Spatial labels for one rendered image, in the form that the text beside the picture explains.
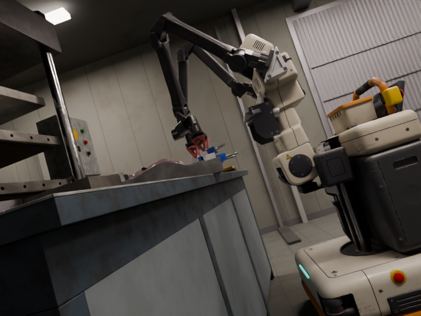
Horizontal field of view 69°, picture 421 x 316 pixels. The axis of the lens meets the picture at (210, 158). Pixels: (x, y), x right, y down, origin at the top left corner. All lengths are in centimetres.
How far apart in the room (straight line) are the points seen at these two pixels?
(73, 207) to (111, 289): 17
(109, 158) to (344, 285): 350
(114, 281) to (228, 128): 354
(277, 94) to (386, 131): 48
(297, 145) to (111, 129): 325
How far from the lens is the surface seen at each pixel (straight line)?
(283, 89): 149
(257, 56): 134
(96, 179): 83
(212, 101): 406
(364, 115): 152
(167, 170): 115
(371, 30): 461
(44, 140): 185
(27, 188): 166
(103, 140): 435
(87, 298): 49
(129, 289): 57
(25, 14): 208
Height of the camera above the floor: 75
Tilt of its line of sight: 5 degrees up
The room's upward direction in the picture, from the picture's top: 18 degrees counter-clockwise
